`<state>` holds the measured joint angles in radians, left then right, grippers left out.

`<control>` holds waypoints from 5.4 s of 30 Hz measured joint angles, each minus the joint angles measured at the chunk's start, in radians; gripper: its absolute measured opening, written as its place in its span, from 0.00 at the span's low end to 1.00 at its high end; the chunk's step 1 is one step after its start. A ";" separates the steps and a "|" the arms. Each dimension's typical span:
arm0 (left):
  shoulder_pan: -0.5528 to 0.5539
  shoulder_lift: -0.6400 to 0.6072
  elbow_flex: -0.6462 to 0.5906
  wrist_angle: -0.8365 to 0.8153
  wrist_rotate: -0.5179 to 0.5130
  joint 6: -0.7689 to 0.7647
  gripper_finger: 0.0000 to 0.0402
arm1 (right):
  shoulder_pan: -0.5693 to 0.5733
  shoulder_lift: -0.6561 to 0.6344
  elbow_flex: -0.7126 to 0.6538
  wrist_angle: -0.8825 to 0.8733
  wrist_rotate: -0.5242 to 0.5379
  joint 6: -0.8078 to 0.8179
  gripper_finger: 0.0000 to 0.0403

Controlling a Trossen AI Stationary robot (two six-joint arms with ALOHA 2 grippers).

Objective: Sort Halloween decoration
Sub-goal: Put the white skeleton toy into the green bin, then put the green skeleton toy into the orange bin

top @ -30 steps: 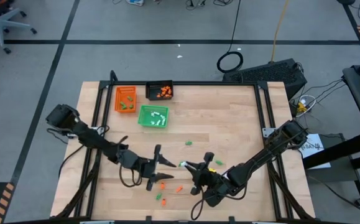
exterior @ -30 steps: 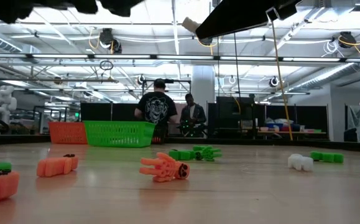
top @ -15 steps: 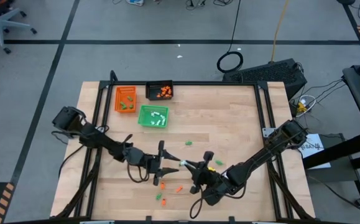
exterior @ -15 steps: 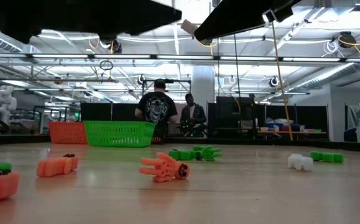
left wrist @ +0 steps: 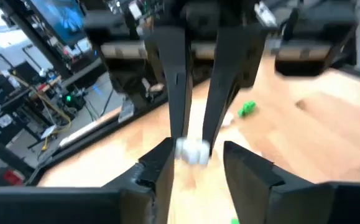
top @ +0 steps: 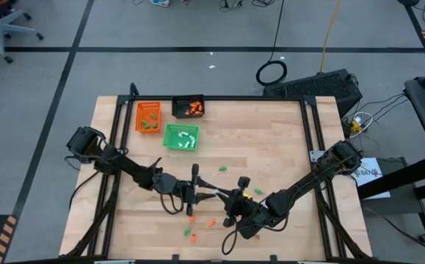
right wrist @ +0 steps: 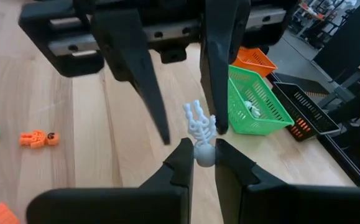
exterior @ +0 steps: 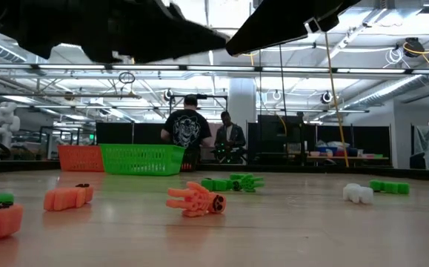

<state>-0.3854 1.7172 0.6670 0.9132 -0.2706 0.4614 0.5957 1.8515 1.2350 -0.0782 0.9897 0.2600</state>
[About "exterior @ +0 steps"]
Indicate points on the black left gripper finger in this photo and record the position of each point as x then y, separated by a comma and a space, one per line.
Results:
177, 37

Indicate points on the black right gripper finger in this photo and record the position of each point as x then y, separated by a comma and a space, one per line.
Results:
269, 26

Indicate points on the black background robot arm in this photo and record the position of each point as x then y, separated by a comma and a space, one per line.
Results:
229, 154

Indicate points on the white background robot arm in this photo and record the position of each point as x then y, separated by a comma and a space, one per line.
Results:
4, 122

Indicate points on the white foam Halloween toy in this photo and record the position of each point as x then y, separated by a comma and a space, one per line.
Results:
358, 193

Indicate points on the white building column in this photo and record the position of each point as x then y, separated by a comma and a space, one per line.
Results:
242, 100

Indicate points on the person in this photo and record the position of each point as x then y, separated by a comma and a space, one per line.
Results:
230, 135
186, 128

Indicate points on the black equipment rack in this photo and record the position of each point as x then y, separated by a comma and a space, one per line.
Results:
273, 133

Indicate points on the black partition panel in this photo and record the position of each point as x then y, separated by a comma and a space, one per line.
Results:
114, 133
369, 139

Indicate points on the black plastic basket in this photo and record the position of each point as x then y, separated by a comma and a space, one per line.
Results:
190, 161

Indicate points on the green plastic basket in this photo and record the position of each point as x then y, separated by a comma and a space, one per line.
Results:
142, 159

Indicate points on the orange plastic basket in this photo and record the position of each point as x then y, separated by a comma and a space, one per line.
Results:
80, 159

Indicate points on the wooden side table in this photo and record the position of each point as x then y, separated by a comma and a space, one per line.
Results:
347, 158

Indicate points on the black chair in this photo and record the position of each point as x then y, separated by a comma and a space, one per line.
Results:
418, 161

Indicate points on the black aluminium table frame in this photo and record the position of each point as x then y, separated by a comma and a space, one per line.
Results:
14, 166

